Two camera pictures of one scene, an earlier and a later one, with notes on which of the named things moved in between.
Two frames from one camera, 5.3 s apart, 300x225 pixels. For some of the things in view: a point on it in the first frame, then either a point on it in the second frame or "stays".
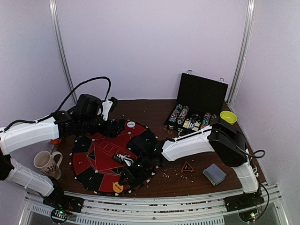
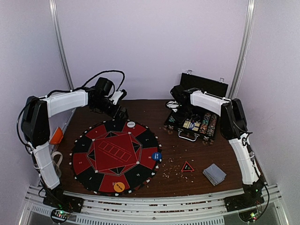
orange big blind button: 117,188 stays
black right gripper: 132,169 -> 183,112
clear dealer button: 131,124 stays
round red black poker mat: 92,158 stays
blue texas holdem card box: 194,126 stays
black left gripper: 110,130 -> 114,114
